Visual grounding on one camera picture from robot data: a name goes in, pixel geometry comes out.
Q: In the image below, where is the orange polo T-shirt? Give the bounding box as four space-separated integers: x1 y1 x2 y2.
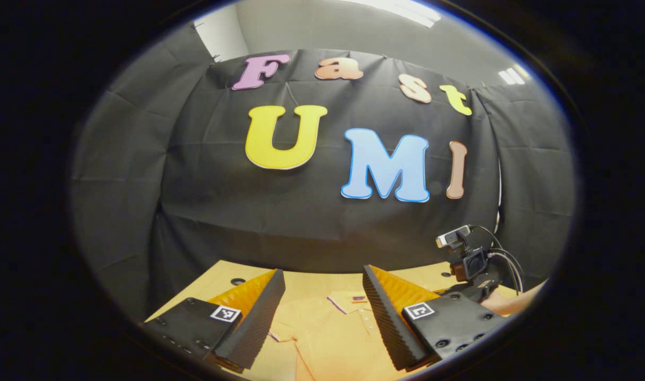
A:
267 290 408 381

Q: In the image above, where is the long ceiling light panel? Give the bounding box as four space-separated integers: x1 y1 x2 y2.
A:
349 0 442 28

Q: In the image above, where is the small ceiling light panel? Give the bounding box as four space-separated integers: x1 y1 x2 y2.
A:
498 65 531 86

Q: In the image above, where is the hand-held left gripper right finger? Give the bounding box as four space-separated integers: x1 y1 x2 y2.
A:
362 265 508 371

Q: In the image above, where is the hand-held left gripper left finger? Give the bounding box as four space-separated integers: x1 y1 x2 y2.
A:
144 269 286 371

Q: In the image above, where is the black backdrop cloth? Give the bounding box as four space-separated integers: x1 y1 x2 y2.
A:
71 24 575 323

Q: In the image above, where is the black camera cable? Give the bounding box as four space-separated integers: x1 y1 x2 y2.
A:
471 225 525 295

